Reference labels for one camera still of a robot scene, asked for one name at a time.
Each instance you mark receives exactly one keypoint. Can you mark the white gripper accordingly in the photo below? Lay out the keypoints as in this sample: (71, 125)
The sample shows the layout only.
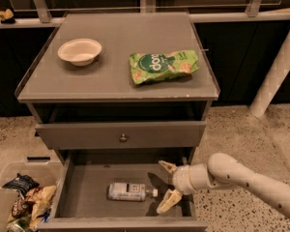
(181, 179)

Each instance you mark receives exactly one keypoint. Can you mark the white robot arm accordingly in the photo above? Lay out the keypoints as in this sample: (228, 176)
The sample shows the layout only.
(240, 53)

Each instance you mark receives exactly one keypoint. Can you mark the grey top drawer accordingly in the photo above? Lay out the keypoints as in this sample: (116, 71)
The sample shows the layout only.
(67, 136)

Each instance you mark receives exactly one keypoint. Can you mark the round metal drawer knob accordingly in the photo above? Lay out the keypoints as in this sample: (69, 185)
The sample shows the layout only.
(123, 138)

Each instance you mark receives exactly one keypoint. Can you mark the grey drawer cabinet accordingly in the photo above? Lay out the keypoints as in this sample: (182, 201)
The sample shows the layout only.
(56, 91)

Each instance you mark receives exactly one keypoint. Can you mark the open grey middle drawer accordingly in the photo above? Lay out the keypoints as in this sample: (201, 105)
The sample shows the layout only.
(82, 204)

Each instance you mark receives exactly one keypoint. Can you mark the clear plastic bin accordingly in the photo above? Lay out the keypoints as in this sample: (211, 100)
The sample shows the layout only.
(45, 173)

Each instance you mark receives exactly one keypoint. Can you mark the tan snack bag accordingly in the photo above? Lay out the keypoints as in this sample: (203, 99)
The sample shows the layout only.
(41, 199)

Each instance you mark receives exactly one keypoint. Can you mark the dark blue chip bag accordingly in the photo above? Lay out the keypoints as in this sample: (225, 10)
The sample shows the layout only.
(21, 183)

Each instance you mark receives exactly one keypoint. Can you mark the brown snack bag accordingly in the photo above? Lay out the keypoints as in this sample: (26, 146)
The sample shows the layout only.
(20, 208)

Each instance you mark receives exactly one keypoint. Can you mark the white paper bowl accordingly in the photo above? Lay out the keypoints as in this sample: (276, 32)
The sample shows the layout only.
(80, 52)

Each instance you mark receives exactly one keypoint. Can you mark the green snack bag in bin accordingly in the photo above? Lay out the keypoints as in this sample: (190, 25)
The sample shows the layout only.
(19, 225)

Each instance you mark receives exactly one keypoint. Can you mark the yellow object on ledge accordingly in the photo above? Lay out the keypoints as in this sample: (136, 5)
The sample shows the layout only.
(7, 16)

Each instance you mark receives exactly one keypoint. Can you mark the metal railing frame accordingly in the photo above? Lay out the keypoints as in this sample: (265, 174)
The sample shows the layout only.
(51, 13)

